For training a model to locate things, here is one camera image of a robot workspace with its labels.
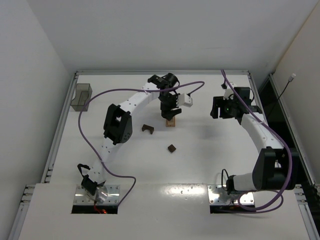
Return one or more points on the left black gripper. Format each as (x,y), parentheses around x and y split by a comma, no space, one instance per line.
(169,110)

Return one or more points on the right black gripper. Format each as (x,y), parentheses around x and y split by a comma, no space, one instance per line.
(215,107)

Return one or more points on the dark wood arch block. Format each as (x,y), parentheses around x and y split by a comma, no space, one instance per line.
(149,128)

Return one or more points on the grey plastic block box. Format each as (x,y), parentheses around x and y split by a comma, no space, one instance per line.
(82,94)

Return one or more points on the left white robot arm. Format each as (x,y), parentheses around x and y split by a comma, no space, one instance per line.
(118,124)

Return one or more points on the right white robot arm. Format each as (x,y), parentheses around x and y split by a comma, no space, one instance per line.
(276,167)

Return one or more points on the small dark wood block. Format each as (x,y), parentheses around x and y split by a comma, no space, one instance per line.
(171,148)

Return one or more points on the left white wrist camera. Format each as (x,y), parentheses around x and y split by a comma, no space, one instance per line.
(184,100)

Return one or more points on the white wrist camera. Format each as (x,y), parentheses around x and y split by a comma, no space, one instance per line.
(228,92)
(184,100)

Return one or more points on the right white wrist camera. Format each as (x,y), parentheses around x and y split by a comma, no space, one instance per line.
(228,92)

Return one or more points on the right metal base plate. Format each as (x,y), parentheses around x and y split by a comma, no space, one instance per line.
(218,197)

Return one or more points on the metal base plate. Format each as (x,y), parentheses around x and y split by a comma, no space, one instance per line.
(218,197)
(106,195)

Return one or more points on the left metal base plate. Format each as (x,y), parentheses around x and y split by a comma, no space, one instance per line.
(106,195)

